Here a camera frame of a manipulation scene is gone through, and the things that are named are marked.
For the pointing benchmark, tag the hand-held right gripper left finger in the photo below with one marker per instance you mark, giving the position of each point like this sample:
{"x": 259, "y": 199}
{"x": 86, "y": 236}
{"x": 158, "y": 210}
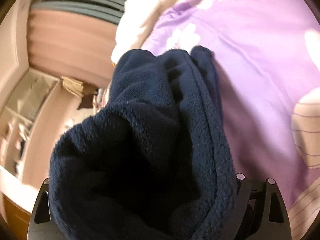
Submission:
{"x": 41, "y": 205}

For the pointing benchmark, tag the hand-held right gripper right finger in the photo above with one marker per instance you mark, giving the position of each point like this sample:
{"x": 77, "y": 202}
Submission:
{"x": 265, "y": 205}

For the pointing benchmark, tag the navy fleece garment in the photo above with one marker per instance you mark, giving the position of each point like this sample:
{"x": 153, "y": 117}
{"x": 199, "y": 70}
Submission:
{"x": 140, "y": 145}

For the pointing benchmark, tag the hanging beige paper bundle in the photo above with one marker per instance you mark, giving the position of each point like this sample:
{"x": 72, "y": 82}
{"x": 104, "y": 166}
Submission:
{"x": 75, "y": 86}

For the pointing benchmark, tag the purple floral bed cover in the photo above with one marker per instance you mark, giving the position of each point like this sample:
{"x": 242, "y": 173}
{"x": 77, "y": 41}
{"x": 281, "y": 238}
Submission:
{"x": 250, "y": 80}

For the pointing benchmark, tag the beige curtain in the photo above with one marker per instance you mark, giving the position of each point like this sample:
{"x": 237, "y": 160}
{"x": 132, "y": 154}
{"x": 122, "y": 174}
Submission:
{"x": 72, "y": 45}

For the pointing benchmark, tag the grey window frame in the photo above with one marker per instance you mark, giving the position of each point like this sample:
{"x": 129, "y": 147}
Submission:
{"x": 80, "y": 5}

